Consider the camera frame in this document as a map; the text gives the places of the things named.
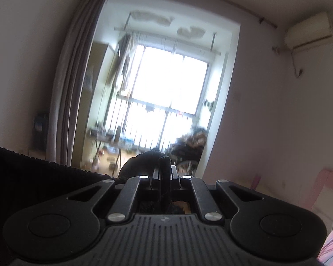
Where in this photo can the large bright window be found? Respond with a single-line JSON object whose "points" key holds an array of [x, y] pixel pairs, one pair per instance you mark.
{"points": [[166, 83]]}

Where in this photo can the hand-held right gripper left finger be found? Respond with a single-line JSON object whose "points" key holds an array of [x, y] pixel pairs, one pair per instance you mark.
{"points": [[156, 178]]}

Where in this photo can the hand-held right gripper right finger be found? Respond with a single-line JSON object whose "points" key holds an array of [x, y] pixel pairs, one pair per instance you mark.
{"points": [[174, 178]]}

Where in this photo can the ceiling clothes drying rack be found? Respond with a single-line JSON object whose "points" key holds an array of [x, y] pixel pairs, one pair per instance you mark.
{"points": [[166, 40]]}

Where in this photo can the curtain rod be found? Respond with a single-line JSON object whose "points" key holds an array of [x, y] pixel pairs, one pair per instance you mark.
{"points": [[262, 20]]}

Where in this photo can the white air conditioner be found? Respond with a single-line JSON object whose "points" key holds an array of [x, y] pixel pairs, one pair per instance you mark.
{"points": [[308, 32]]}

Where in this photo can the black garment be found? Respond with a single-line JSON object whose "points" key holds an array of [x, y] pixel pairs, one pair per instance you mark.
{"points": [[30, 188]]}

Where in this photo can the beige cabinet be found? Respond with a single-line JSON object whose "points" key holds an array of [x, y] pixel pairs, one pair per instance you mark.
{"points": [[95, 69]]}

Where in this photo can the dark clutter pile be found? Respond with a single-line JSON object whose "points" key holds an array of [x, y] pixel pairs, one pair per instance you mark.
{"points": [[188, 144]]}

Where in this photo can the cluttered folding table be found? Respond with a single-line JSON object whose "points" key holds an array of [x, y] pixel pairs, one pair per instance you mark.
{"points": [[111, 140]]}

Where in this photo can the hanging light clothes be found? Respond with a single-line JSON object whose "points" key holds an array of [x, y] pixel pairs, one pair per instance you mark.
{"points": [[125, 66]]}

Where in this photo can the dark floor-standing object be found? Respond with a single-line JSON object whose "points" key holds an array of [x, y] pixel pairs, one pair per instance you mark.
{"points": [[41, 133]]}

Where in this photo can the grey-brown curtain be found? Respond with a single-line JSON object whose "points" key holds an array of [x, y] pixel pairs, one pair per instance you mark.
{"points": [[72, 88]]}

